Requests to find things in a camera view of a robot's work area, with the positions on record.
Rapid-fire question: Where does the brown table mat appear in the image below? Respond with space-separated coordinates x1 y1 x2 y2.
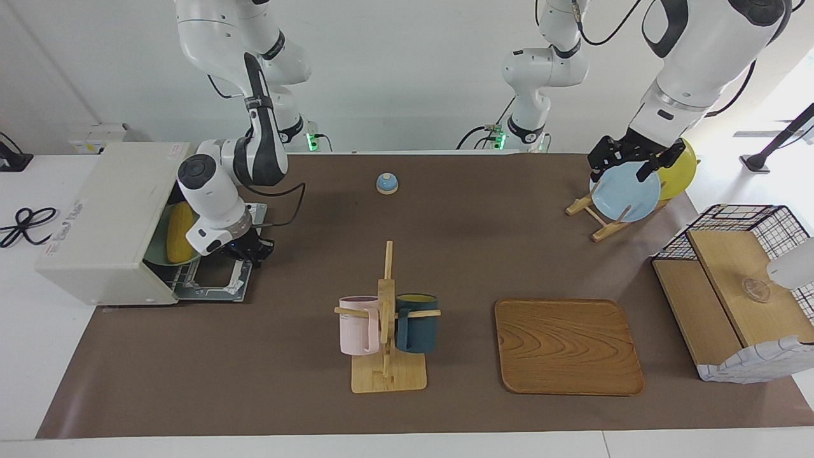
36 153 814 440

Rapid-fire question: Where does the oven wire rack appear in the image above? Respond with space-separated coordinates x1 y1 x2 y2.
156 262 199 295

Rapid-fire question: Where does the black coiled power cable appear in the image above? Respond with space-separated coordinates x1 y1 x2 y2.
0 207 61 249

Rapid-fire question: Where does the pink mug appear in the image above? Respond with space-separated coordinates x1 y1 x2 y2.
338 296 381 356

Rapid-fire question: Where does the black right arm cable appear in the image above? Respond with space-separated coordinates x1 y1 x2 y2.
242 183 307 228

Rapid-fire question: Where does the dark teal mug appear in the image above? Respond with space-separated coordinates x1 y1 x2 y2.
394 293 439 354

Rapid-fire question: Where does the white checked cloth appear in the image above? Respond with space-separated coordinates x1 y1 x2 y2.
696 336 814 384

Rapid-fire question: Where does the brown wooden tray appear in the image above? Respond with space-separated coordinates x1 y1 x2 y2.
495 299 645 396

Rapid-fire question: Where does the wooden plate rack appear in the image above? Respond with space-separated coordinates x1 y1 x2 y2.
566 181 675 242

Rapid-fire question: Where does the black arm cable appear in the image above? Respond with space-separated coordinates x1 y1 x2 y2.
242 183 307 228
703 57 759 119

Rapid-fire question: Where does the wooden mug tree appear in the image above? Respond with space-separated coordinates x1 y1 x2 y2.
334 240 441 393

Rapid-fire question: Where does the black angled stand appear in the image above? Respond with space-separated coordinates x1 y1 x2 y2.
741 102 814 174

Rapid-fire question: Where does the black stand base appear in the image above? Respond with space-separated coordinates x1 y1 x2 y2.
0 132 34 172

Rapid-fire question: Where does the small clear glass cup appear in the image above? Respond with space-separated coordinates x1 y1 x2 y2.
741 277 772 303

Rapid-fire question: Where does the white blurred cylinder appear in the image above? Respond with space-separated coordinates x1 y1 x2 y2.
766 239 814 290

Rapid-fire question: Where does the pale green plate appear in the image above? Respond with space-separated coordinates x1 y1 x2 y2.
143 204 199 267

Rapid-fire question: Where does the light blue plate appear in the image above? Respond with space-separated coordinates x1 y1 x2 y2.
591 161 662 223

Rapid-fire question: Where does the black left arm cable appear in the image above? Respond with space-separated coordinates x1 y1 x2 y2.
703 57 759 119

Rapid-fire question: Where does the oven glass door with handle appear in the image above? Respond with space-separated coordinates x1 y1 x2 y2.
172 202 268 303

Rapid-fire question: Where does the white toaster oven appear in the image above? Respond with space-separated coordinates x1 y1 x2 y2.
35 141 268 307

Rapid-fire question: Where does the yellow plate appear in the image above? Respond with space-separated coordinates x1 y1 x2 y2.
655 138 698 201

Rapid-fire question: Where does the black wire basket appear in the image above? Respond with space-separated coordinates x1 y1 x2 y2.
652 204 814 319

